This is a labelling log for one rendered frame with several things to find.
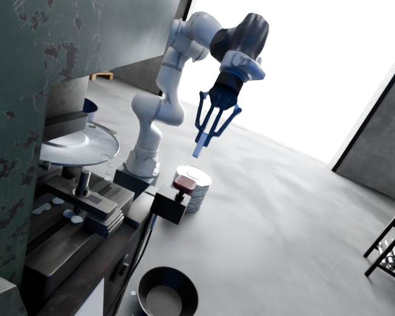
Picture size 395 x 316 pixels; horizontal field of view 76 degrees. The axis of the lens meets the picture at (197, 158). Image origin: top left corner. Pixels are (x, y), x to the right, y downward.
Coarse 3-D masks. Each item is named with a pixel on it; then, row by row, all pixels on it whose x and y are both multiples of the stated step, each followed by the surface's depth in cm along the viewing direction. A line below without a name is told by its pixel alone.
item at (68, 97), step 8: (72, 80) 48; (80, 80) 51; (56, 88) 45; (64, 88) 47; (72, 88) 49; (80, 88) 52; (56, 96) 46; (64, 96) 48; (72, 96) 50; (80, 96) 53; (48, 104) 45; (56, 104) 47; (64, 104) 49; (72, 104) 51; (80, 104) 54; (48, 112) 46; (56, 112) 48; (64, 112) 50; (72, 112) 52
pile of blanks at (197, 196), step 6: (174, 180) 193; (198, 186) 187; (204, 186) 187; (192, 192) 188; (198, 192) 189; (204, 192) 192; (192, 198) 189; (198, 198) 190; (192, 204) 191; (198, 204) 195; (186, 210) 193; (192, 210) 195
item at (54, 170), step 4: (40, 168) 51; (52, 168) 54; (56, 168) 56; (60, 168) 57; (40, 172) 51; (44, 172) 52; (48, 172) 54; (52, 172) 55; (56, 172) 56; (60, 172) 58; (40, 176) 52; (44, 176) 53; (48, 176) 54; (52, 176) 55; (36, 180) 51; (40, 180) 52; (44, 180) 53; (36, 184) 52; (40, 184) 53
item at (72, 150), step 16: (96, 128) 76; (48, 144) 59; (64, 144) 60; (80, 144) 63; (96, 144) 67; (112, 144) 71; (48, 160) 54; (64, 160) 56; (80, 160) 58; (96, 160) 60
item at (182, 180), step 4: (180, 176) 74; (184, 176) 74; (176, 180) 71; (180, 180) 72; (184, 180) 73; (188, 180) 73; (192, 180) 74; (176, 184) 69; (180, 184) 69; (184, 184) 70; (188, 184) 71; (192, 184) 72; (196, 184) 74; (176, 188) 69; (180, 188) 69; (184, 188) 69; (188, 188) 69; (192, 188) 70; (180, 192) 73; (188, 192) 69
